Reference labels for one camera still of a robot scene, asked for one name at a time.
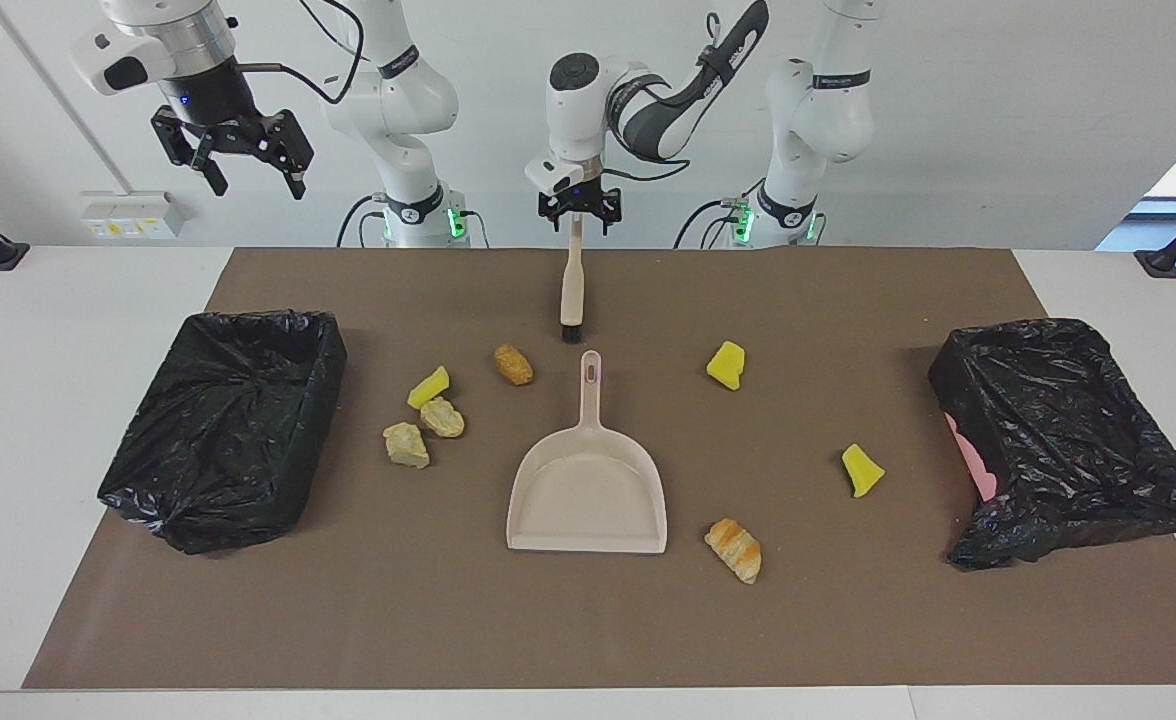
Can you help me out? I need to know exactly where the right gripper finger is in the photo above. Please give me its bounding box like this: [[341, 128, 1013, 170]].
[[263, 109, 315, 202], [150, 106, 230, 198]]

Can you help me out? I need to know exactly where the beige hand brush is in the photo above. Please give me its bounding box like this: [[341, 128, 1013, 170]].
[[560, 218, 586, 344]]

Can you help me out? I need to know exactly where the brown fried nugget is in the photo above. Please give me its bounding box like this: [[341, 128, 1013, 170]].
[[494, 344, 534, 387]]

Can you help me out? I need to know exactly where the yellow sponge piece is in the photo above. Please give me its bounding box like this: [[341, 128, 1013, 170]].
[[407, 366, 451, 410], [841, 444, 886, 498], [706, 341, 747, 391]]

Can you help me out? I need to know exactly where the beige lump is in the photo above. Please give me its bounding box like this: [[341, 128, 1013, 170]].
[[383, 422, 431, 469], [420, 397, 466, 439]]

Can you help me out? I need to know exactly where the beige plastic dustpan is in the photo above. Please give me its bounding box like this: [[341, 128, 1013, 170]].
[[506, 350, 668, 554]]

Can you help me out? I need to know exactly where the toy croissant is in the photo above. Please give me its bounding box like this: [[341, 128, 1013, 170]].
[[704, 518, 762, 585]]

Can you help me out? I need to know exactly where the black bag covered bin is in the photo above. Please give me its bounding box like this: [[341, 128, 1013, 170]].
[[98, 309, 348, 555]]

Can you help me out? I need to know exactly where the pink plastic bin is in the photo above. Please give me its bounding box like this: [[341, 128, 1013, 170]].
[[943, 412, 1001, 503]]

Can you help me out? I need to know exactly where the brown table mat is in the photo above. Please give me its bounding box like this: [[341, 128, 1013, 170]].
[[23, 247, 1176, 689]]

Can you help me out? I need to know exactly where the black garbage bag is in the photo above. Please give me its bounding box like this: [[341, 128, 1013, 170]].
[[928, 318, 1176, 571]]

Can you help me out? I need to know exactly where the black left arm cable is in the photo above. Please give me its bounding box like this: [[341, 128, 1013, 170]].
[[598, 10, 749, 184]]

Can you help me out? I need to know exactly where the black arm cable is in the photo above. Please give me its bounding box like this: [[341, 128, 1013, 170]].
[[598, 10, 749, 184], [240, 0, 365, 106]]

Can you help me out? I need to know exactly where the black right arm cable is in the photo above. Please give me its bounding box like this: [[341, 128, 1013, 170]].
[[240, 0, 365, 106]]

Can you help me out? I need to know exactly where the black base cable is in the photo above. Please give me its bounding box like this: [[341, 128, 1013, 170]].
[[336, 193, 381, 249], [674, 198, 749, 249]]

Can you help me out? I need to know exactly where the white wall socket box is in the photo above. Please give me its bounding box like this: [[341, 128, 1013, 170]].
[[81, 191, 186, 240]]

